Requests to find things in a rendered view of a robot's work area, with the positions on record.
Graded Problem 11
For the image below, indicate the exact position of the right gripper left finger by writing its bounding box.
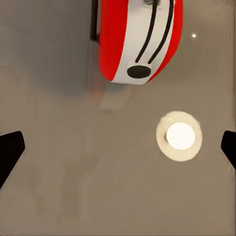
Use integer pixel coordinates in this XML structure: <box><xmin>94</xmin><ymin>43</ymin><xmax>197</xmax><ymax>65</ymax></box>
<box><xmin>0</xmin><ymin>131</ymin><xmax>25</xmax><ymax>188</ymax></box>

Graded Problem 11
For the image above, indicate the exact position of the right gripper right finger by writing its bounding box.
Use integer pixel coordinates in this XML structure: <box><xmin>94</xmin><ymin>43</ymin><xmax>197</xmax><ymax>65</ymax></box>
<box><xmin>221</xmin><ymin>130</ymin><xmax>236</xmax><ymax>169</ymax></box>

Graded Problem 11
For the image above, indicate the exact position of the radio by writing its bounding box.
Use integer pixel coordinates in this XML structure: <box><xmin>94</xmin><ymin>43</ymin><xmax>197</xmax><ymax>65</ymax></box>
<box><xmin>90</xmin><ymin>0</ymin><xmax>183</xmax><ymax>85</ymax></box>

